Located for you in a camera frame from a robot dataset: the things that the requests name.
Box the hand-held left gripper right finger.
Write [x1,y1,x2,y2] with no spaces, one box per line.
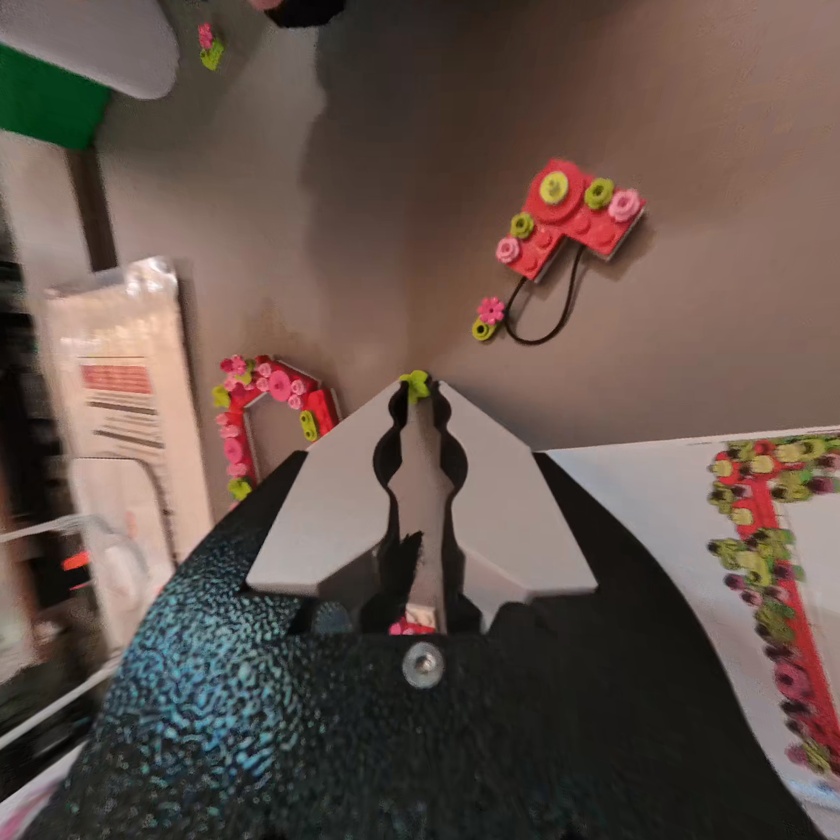
[427,379,599,634]

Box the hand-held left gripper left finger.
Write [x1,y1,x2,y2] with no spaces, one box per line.
[246,379,424,634]

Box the red lego heart frame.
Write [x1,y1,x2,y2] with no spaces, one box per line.
[211,354,341,503]

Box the small pink and lime lego piece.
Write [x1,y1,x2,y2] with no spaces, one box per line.
[471,297,506,342]
[197,21,226,72]

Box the lego instruction booklet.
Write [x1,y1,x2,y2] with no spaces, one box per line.
[535,427,840,834]

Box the paper sheet in plastic sleeve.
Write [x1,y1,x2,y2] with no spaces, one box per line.
[42,256,214,565]

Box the white rounded object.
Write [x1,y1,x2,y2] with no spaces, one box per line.
[0,0,181,101]

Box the green box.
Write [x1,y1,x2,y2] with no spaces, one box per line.
[0,42,112,151]

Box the red lego piece with cord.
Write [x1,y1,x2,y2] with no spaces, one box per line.
[494,156,648,347]

